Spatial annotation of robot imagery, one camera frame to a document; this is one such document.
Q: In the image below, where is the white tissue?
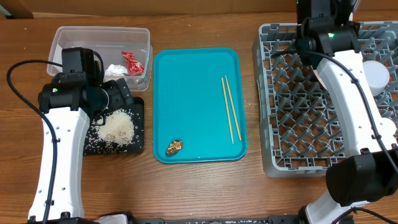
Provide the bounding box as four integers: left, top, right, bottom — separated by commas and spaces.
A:
104, 64, 129, 82

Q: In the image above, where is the white rice pile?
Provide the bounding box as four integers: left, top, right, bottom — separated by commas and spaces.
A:
85, 107, 144, 153

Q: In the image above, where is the red strawberry candy wrapper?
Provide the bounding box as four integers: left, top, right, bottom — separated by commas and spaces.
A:
121, 51, 145, 76

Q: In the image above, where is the grey white bowl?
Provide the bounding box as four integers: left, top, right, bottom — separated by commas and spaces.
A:
363, 60, 390, 96

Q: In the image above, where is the brown food scrap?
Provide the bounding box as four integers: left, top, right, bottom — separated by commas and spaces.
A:
165, 140, 183, 156

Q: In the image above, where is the wooden chopstick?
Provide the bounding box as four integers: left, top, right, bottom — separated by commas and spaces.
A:
225, 76, 242, 141
221, 77, 234, 144

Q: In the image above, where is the cream white cup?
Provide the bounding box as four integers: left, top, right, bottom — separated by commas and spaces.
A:
380, 118, 397, 139

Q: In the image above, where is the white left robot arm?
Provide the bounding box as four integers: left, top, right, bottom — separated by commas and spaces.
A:
28, 47, 134, 223

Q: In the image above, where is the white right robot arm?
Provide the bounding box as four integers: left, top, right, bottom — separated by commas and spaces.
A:
295, 1, 397, 223

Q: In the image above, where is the clear plastic waste bin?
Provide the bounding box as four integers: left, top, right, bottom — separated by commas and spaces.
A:
49, 26, 153, 91

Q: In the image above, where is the grey dishwasher rack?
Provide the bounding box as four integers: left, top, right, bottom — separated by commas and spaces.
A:
252, 21, 398, 178

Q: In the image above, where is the black rectangular tray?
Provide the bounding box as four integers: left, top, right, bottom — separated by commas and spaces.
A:
83, 96, 146, 156

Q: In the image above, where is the teal serving tray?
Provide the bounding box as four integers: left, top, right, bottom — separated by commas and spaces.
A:
153, 47, 248, 164

